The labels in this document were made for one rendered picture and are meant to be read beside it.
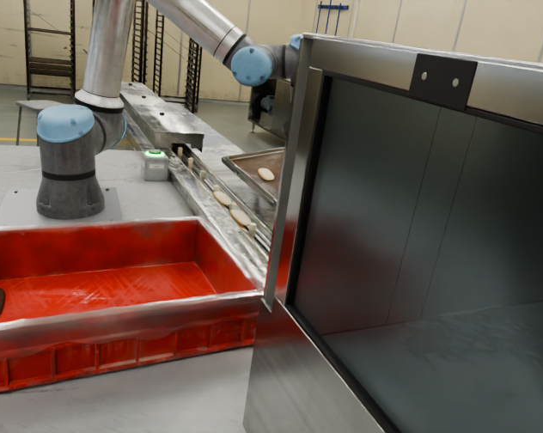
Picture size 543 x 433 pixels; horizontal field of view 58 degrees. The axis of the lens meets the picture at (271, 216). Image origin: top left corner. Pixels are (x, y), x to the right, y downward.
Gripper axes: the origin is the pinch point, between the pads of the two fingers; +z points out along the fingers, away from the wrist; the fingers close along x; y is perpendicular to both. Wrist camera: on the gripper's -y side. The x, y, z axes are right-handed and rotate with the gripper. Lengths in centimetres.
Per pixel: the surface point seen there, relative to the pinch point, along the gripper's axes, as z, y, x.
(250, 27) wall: 13, -742, 198
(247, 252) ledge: 5.2, 21.4, -20.9
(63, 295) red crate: 3, 29, -56
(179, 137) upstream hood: 2, -64, -22
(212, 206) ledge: 5.4, -5.2, -22.7
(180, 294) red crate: 6.2, 30.7, -36.4
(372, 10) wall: -14, -536, 313
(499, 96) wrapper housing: -39, 88, -23
